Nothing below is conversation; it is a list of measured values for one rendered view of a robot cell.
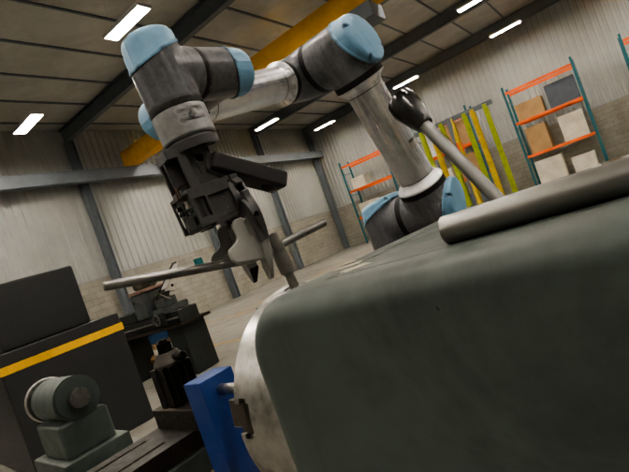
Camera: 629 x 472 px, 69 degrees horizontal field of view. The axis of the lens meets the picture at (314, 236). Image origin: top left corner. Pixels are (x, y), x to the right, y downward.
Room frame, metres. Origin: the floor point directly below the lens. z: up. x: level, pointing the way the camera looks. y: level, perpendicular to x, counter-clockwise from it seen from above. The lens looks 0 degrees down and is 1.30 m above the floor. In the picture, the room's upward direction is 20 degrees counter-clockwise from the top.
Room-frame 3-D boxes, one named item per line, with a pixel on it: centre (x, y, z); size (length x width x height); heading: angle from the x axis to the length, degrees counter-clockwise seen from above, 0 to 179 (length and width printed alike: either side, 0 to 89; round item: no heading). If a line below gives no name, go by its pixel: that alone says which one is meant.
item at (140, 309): (7.48, 2.92, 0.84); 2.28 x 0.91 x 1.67; 55
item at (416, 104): (0.46, -0.13, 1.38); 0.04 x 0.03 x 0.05; 49
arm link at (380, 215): (1.21, -0.20, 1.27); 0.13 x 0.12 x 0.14; 51
